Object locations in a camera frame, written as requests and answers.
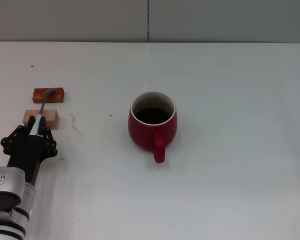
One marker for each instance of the black silver wrist camera box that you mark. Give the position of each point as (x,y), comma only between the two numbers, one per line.
(7,185)

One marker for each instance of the dark reddish wooden block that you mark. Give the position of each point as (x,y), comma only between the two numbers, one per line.
(58,95)

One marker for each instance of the light wooden block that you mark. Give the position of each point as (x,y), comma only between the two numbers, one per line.
(51,118)

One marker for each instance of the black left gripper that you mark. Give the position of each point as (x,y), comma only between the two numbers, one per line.
(27,150)

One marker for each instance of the red ceramic coffee cup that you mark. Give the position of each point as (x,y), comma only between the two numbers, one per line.
(142,135)

